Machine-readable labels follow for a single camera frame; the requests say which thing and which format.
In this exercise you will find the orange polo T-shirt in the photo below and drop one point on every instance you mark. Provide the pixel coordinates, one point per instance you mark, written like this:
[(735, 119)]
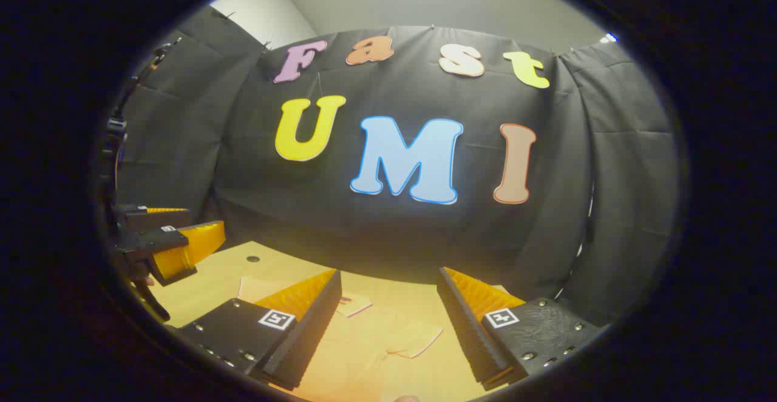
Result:
[(364, 353)]

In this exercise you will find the black jointed stand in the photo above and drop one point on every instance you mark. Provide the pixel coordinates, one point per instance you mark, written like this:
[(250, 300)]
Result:
[(115, 127)]

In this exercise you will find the black backdrop cloth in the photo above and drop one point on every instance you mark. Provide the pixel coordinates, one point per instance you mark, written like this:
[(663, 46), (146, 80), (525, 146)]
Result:
[(394, 238)]

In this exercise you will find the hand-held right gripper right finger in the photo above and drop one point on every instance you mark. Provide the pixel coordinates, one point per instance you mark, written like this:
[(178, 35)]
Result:
[(467, 329)]

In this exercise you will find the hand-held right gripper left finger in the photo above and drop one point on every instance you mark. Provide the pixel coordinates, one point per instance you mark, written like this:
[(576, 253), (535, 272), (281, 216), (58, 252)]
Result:
[(315, 329)]

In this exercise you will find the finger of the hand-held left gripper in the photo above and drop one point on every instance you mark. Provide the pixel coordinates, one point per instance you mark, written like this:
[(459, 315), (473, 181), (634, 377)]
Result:
[(152, 217), (182, 250)]

